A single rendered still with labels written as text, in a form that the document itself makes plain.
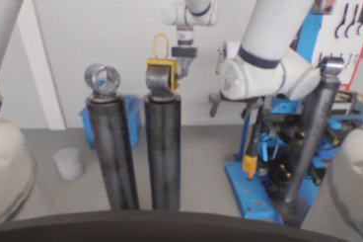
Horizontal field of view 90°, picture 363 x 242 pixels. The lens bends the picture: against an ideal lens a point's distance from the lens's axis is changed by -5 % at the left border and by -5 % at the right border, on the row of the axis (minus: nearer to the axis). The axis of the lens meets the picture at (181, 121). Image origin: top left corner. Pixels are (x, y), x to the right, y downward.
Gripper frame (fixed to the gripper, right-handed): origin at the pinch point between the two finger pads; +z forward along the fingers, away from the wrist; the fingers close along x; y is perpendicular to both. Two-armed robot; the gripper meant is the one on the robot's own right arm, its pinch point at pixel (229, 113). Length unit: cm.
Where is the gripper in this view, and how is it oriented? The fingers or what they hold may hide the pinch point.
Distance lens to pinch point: 77.3
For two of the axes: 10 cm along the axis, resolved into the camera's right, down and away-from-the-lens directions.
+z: -1.8, 6.3, 7.5
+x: 9.8, 0.5, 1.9
